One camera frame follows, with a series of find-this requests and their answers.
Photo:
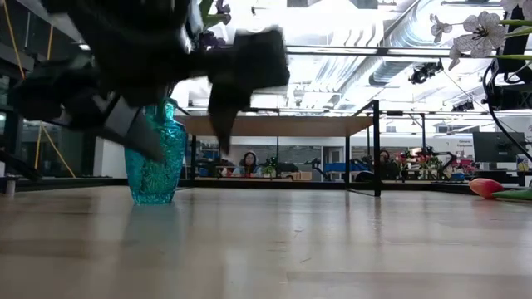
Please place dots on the blue tray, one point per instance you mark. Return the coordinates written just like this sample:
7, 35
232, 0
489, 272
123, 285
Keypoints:
345, 168

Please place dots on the teal glass vase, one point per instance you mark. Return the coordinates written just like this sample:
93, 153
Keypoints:
162, 178

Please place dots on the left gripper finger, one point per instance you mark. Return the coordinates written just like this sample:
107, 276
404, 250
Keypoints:
249, 58
83, 99

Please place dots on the black computer monitor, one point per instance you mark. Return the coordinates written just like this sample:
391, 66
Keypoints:
498, 147

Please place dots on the black metal rig frame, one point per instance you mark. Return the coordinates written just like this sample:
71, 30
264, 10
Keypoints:
83, 182

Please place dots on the white artificial flower bunch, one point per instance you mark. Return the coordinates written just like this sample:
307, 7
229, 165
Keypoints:
482, 31

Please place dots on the black hanging camera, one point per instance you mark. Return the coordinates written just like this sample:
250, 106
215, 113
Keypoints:
424, 74

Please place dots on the person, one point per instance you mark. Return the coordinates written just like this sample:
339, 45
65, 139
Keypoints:
384, 164
249, 164

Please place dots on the purple artificial flower bunch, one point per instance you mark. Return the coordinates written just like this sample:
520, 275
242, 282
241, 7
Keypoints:
224, 7

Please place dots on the orange artificial tulip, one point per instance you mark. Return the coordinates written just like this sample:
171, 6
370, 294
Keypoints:
484, 187

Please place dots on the wooden shelf with black frame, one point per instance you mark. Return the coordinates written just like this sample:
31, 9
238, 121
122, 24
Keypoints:
278, 125

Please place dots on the background red flower bunch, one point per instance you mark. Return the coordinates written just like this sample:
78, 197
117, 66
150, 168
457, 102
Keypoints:
415, 159

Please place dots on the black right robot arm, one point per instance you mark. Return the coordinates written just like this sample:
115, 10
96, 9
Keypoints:
513, 89

